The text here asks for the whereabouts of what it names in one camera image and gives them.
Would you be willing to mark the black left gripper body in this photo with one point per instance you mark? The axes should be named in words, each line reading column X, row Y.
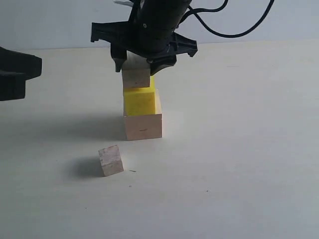
column 12, row 81

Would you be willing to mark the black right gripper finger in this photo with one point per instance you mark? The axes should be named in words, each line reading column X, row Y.
column 158, row 63
column 119, row 56

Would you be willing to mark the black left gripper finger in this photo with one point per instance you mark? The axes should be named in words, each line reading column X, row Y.
column 21, row 65

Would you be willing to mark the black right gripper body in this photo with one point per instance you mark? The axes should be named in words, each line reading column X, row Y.
column 150, row 29

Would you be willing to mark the medium wooden cube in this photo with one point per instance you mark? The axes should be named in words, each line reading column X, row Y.
column 136, row 72

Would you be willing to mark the yellow cube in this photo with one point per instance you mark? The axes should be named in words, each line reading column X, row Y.
column 140, row 101

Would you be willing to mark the large light wooden cube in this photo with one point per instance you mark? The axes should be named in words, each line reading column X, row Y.
column 144, row 126

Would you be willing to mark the small wooden cube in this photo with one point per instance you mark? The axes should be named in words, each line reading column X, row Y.
column 110, row 160

